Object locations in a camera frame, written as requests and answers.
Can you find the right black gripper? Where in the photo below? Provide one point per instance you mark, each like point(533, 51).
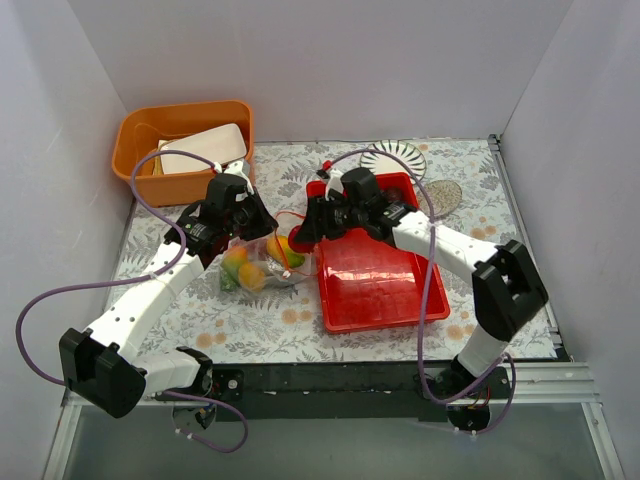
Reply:
point(316, 220)

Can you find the red apple toy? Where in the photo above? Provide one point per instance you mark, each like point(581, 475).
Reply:
point(293, 240)

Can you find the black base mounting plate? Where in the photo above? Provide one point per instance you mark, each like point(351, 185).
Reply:
point(341, 405)

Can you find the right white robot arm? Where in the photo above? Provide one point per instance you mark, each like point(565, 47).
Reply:
point(508, 291)

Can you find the red plastic tray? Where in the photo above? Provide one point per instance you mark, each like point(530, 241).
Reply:
point(367, 285)

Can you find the orange fruit toy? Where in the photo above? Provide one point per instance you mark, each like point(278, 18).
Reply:
point(251, 277)

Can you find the orange plastic tub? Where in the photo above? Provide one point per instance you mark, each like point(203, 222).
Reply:
point(141, 130)

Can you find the yellow item in tub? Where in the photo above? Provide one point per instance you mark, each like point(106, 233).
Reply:
point(155, 164)

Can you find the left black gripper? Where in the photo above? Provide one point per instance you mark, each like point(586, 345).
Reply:
point(255, 216)

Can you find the yellow orange mango toy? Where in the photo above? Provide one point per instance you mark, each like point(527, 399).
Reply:
point(278, 249)

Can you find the grey fish toy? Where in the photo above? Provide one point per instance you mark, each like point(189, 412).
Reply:
point(277, 276)

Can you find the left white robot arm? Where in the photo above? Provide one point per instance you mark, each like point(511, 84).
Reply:
point(103, 365)

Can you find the speckled grey round dish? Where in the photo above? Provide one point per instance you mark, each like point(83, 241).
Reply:
point(445, 195)

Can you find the dark purple fruit toy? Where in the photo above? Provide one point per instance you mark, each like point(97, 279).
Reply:
point(394, 194)

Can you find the white rectangular dish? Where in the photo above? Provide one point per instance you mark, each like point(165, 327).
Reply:
point(223, 144)

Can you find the striped round plate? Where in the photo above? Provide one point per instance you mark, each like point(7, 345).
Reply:
point(377, 159)

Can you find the green orange mango toy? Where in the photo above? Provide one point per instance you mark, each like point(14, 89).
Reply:
point(232, 261)

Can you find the clear zip top bag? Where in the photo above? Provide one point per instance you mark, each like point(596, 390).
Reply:
point(257, 251)

